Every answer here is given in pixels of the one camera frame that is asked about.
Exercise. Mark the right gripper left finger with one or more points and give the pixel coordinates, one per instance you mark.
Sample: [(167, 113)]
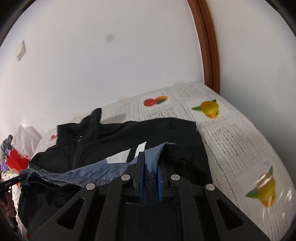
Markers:
[(92, 214)]

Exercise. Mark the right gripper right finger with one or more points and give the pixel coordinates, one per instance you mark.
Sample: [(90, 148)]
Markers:
[(204, 212)]

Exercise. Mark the black white blue jacket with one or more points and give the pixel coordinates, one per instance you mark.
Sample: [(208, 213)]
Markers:
[(96, 152)]

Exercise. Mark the person's left hand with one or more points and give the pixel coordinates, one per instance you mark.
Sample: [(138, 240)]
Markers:
[(9, 205)]

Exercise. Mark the red paper shopping bag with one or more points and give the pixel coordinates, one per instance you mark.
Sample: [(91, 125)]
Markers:
[(16, 161)]

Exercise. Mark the plaid cloth in bag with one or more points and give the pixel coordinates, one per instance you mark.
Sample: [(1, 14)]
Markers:
[(6, 146)]

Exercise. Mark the white plastic shopping bag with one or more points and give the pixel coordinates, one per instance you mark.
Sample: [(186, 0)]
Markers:
[(25, 140)]

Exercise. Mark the fruit print table cover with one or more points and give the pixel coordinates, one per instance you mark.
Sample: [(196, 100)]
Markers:
[(243, 165)]

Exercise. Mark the white wall light switch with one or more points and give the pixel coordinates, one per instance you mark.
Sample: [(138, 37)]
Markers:
[(20, 51)]

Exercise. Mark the brown wooden door frame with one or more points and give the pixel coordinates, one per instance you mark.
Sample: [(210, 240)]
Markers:
[(208, 43)]

